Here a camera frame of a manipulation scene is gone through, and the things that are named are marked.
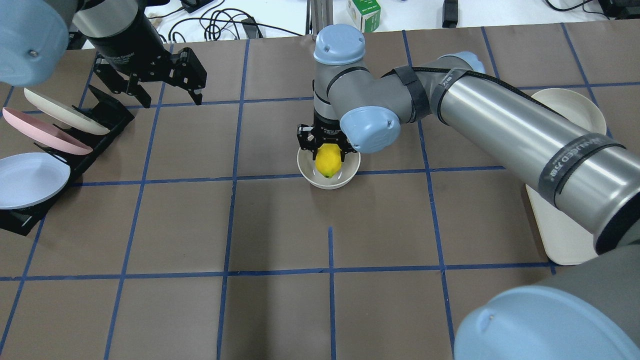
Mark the aluminium frame post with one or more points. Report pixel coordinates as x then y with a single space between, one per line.
319 15

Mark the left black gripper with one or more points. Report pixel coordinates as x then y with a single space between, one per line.
129 44

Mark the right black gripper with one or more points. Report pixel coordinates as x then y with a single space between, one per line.
326 129

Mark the white ceramic bowl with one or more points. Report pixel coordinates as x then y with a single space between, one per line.
349 169

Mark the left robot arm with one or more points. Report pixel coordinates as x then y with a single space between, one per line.
34 36

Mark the light blue plate in rack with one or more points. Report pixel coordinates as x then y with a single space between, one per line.
28 179

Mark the black power adapter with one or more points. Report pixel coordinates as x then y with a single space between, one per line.
450 14

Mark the black dish rack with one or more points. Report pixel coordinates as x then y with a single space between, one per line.
109 112

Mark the yellow lemon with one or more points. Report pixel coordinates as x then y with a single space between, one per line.
328 162

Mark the pink plate in rack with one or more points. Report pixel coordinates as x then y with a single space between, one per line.
44 133

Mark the white rectangular tray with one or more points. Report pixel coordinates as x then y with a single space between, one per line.
565 242

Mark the cream round plate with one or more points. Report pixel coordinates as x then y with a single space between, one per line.
577 108

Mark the cream plate in rack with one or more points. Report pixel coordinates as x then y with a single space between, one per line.
64 113

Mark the green white carton box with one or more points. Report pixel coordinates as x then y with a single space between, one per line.
366 14

